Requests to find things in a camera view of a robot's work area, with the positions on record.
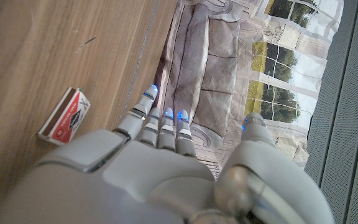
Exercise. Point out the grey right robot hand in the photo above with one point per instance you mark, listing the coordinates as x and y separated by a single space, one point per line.
135 186

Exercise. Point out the red and white matchbox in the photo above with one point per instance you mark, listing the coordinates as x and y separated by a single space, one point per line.
67 118

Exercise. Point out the printed living room backdrop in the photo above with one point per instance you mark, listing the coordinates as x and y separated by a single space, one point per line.
222 62

